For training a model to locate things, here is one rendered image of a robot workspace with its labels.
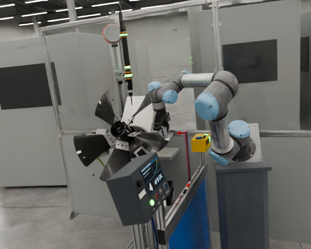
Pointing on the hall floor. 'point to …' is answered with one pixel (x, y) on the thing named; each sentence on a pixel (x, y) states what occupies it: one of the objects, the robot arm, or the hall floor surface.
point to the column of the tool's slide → (117, 79)
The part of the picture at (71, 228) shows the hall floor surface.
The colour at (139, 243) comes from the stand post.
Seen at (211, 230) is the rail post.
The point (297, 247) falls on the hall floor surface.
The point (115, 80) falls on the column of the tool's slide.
